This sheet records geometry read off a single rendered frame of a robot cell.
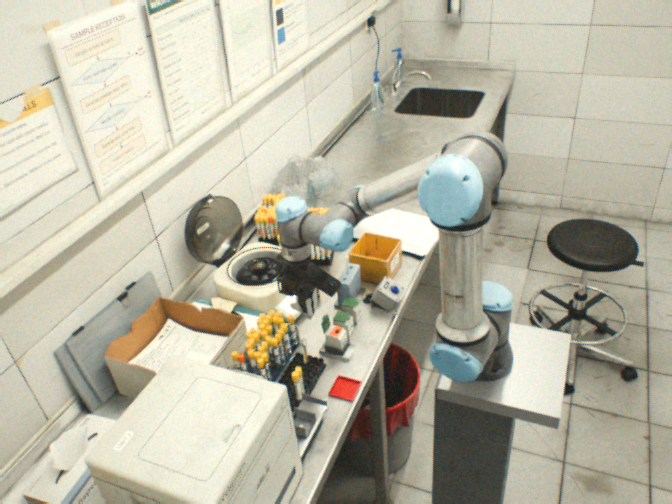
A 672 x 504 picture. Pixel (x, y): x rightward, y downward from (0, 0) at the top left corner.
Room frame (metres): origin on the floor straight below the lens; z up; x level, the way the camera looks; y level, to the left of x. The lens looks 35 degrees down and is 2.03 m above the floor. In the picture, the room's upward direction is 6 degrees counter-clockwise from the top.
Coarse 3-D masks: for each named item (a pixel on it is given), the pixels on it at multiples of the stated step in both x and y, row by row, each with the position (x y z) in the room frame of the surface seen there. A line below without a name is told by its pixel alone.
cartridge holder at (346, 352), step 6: (324, 342) 1.19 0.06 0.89; (348, 342) 1.16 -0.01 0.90; (324, 348) 1.16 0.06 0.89; (330, 348) 1.14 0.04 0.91; (336, 348) 1.14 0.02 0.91; (342, 348) 1.14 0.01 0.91; (348, 348) 1.16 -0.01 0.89; (354, 348) 1.15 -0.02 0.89; (324, 354) 1.15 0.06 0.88; (330, 354) 1.14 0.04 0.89; (336, 354) 1.14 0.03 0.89; (342, 354) 1.13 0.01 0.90; (348, 354) 1.13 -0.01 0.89; (348, 360) 1.12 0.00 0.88
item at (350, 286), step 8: (352, 264) 1.43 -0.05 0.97; (344, 272) 1.39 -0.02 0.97; (352, 272) 1.39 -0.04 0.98; (344, 280) 1.35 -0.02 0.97; (352, 280) 1.36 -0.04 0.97; (360, 280) 1.42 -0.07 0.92; (344, 288) 1.33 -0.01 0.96; (352, 288) 1.35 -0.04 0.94; (360, 288) 1.41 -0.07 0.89; (344, 296) 1.34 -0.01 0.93; (352, 296) 1.35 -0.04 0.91; (360, 296) 1.38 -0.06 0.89; (336, 304) 1.35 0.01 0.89
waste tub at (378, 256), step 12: (360, 240) 1.56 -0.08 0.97; (372, 240) 1.58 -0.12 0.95; (384, 240) 1.56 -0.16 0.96; (396, 240) 1.54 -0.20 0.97; (360, 252) 1.55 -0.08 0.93; (372, 252) 1.58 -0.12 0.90; (384, 252) 1.56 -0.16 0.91; (396, 252) 1.49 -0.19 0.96; (360, 264) 1.47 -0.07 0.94; (372, 264) 1.45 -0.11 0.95; (384, 264) 1.43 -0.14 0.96; (396, 264) 1.49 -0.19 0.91; (360, 276) 1.47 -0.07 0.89; (372, 276) 1.45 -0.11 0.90; (384, 276) 1.43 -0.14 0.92
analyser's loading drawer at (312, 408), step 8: (304, 400) 0.96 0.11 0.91; (312, 400) 0.96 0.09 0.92; (320, 400) 0.95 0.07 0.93; (296, 408) 0.92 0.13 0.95; (304, 408) 0.94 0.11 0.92; (312, 408) 0.94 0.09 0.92; (320, 408) 0.94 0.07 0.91; (296, 416) 0.92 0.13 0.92; (304, 416) 0.91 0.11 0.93; (312, 416) 0.90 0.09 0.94; (320, 416) 0.91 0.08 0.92; (296, 424) 0.89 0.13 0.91; (304, 424) 0.89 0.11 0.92; (312, 424) 0.88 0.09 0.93; (296, 432) 0.87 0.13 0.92; (304, 432) 0.86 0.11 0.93; (312, 432) 0.87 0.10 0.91; (304, 440) 0.85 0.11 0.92; (304, 448) 0.83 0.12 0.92
